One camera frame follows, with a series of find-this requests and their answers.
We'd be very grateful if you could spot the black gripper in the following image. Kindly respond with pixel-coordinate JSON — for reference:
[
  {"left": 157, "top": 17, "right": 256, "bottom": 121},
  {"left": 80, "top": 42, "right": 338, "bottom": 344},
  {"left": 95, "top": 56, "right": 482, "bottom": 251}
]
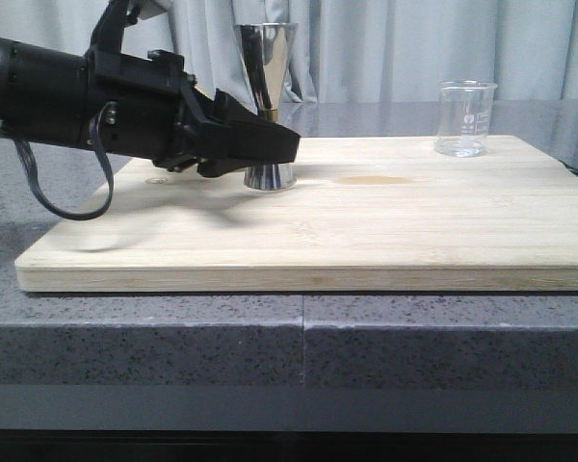
[{"left": 87, "top": 47, "right": 301, "bottom": 178}]

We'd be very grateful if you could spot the steel double jigger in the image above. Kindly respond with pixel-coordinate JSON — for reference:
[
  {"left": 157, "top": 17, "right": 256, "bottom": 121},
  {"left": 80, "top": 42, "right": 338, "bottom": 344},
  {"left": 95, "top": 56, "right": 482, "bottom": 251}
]
[{"left": 233, "top": 22, "right": 298, "bottom": 192}]

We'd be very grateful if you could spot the clear glass beaker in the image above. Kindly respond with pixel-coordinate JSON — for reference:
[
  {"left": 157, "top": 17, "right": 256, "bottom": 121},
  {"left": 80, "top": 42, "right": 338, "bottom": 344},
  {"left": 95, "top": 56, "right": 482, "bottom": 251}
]
[{"left": 434, "top": 80, "right": 498, "bottom": 158}]

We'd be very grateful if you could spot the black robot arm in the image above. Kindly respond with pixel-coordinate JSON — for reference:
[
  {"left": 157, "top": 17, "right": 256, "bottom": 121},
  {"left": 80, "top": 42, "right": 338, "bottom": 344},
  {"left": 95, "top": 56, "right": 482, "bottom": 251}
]
[{"left": 0, "top": 1, "right": 300, "bottom": 178}]

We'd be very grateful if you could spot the grey curtain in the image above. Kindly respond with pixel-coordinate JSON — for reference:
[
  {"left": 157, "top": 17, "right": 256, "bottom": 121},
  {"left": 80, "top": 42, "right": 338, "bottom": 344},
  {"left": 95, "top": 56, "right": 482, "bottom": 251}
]
[{"left": 0, "top": 0, "right": 578, "bottom": 104}]

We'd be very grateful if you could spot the wooden cutting board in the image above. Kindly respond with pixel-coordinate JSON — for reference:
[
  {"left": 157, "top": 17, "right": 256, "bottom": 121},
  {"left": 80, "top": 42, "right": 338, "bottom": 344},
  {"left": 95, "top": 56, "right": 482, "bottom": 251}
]
[{"left": 14, "top": 136, "right": 578, "bottom": 292}]

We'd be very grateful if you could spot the black ribbon cable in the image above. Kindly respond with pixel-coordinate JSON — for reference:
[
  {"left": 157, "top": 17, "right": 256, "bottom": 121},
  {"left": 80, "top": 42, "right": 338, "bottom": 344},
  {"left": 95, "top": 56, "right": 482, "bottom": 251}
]
[{"left": 13, "top": 101, "right": 118, "bottom": 222}]

